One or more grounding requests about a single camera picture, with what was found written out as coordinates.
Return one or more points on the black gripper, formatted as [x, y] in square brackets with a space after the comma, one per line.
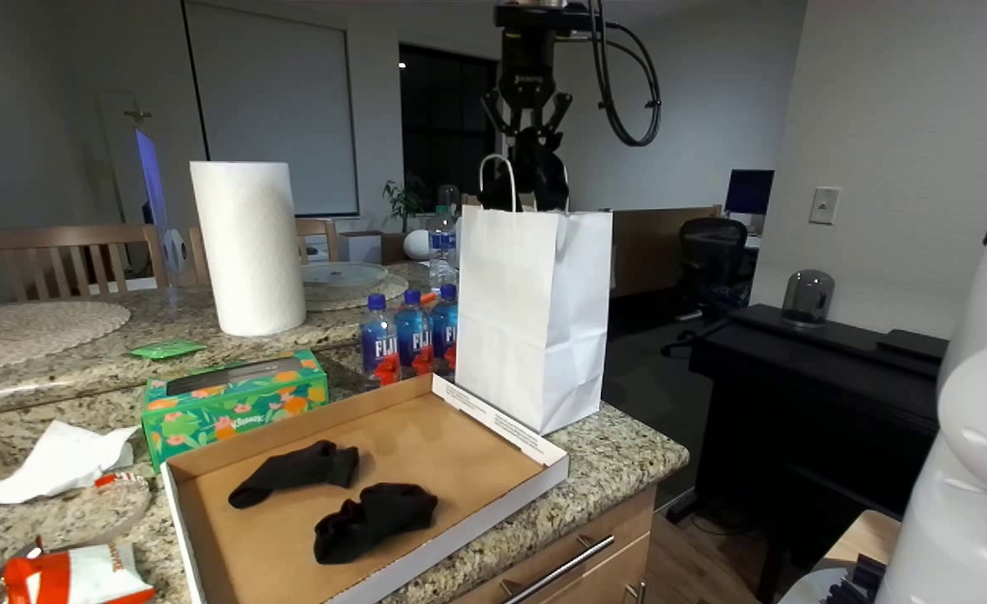
[528, 68]

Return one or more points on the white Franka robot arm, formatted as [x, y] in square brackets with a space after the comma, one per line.
[976, 480]

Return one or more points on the white paper bag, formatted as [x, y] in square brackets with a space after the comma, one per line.
[532, 322]

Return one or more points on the dark window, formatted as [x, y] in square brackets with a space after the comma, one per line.
[443, 121]

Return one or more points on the green houseplant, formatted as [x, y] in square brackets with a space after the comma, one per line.
[404, 205]

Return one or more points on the clear water bottle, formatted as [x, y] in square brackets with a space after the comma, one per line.
[443, 253]

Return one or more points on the white round object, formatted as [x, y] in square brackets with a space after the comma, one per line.
[416, 242]

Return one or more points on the wooden desk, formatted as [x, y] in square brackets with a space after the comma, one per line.
[648, 253]

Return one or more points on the dark computer monitor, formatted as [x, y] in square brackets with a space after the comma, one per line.
[750, 191]

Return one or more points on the black office chair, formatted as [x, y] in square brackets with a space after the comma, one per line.
[713, 263]

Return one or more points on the glass plate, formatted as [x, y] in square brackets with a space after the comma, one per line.
[345, 277]

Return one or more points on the white paper towel roll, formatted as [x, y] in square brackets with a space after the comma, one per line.
[245, 246]

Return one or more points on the grey round speaker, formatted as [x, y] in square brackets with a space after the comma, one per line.
[811, 296]

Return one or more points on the flat cardboard box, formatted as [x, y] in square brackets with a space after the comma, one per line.
[461, 448]

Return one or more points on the black digital piano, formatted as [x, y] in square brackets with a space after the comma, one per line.
[808, 380]

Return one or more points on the green floral tissue box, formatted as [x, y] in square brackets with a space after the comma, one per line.
[226, 413]

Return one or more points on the flat green packet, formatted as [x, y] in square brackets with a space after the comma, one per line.
[165, 350]

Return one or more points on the wooden lower cabinet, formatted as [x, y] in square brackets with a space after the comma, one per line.
[581, 558]

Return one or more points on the wooden chair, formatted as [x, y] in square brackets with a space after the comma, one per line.
[63, 253]

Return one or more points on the small wooden box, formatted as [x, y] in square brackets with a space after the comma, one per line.
[864, 538]

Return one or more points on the round woven placemat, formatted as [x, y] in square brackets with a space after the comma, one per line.
[35, 332]

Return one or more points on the crumpled white napkin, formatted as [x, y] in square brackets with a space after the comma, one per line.
[53, 463]

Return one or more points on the red and white packet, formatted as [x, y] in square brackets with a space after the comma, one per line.
[74, 576]

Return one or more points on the white light switch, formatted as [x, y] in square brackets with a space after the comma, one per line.
[824, 205]

